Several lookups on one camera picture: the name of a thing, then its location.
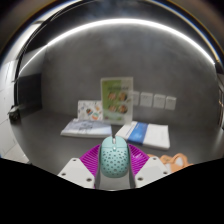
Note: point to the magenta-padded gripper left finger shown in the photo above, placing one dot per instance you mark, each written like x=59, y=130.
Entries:
x=88, y=163

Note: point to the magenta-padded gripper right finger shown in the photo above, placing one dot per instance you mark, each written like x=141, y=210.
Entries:
x=141, y=161

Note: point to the mint green computer mouse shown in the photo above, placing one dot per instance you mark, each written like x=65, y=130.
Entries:
x=114, y=156

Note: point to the corgi-shaped orange mouse pad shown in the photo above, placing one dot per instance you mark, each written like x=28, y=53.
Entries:
x=175, y=162

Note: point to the white book with blue band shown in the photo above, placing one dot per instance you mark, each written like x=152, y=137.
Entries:
x=146, y=135

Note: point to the grey flat book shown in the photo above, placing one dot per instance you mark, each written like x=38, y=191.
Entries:
x=86, y=128

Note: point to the small colourful printed card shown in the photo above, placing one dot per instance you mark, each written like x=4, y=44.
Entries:
x=89, y=110

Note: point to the green standing booklet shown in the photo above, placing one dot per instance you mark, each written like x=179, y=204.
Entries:
x=117, y=101

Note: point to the small black device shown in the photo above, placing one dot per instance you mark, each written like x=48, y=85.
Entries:
x=15, y=113

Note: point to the black flat panel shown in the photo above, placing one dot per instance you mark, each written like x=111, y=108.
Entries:
x=29, y=90

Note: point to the row of white wall sockets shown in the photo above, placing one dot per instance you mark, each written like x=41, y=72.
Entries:
x=159, y=100

